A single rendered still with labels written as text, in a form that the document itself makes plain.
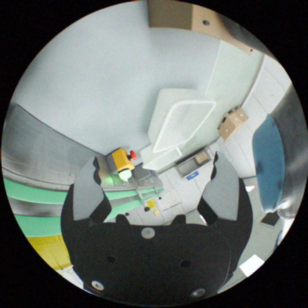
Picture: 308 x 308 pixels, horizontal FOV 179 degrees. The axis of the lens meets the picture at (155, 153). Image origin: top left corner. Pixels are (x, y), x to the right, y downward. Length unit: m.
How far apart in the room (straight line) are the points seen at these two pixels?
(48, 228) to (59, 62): 0.25
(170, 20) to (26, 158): 0.27
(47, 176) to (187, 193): 5.91
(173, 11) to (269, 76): 3.29
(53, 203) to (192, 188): 5.92
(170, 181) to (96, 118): 5.75
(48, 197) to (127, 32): 0.29
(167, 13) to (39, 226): 0.33
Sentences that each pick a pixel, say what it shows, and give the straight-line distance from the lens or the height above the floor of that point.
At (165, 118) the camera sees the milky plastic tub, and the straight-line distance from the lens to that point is 0.24.
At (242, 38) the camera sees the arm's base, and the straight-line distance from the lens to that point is 0.18.
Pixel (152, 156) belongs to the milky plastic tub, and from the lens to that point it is 0.46.
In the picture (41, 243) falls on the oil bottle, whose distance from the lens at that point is 0.31.
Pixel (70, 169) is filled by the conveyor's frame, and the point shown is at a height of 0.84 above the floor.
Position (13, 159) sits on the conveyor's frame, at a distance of 0.20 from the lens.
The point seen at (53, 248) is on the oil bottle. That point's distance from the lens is 0.32.
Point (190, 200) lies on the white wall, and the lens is 6.03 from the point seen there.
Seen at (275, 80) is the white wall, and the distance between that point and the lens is 3.36.
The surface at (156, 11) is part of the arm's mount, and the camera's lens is 0.19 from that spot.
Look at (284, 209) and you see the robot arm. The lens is 0.17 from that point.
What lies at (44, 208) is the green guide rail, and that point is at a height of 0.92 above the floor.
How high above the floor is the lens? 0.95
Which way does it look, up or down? 19 degrees down
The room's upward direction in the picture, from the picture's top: 152 degrees clockwise
